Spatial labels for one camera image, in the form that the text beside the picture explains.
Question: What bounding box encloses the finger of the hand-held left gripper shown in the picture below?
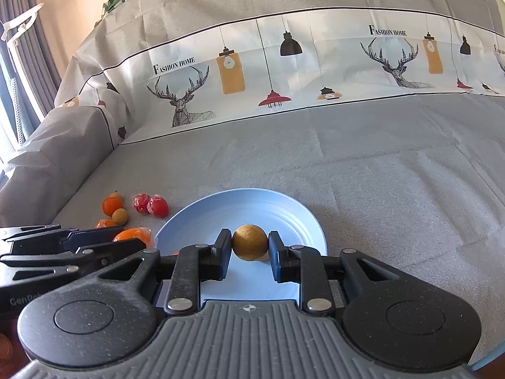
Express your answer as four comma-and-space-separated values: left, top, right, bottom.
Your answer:
0, 224, 124, 256
0, 241, 147, 283

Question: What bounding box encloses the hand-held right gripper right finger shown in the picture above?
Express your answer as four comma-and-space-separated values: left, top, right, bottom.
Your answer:
268, 231, 427, 316

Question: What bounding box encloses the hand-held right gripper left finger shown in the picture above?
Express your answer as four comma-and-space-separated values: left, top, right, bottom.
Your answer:
77, 228, 233, 316

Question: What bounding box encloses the light blue plate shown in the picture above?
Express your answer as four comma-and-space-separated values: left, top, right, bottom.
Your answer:
155, 188, 328, 301

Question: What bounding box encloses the red fruit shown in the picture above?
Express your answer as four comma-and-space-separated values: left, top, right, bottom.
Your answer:
147, 194, 169, 218
132, 193, 151, 214

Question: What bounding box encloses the person's left hand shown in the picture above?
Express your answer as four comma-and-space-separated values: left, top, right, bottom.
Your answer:
0, 334, 13, 364

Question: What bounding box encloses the white drying rack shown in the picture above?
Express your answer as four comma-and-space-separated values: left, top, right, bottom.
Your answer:
0, 3, 45, 147

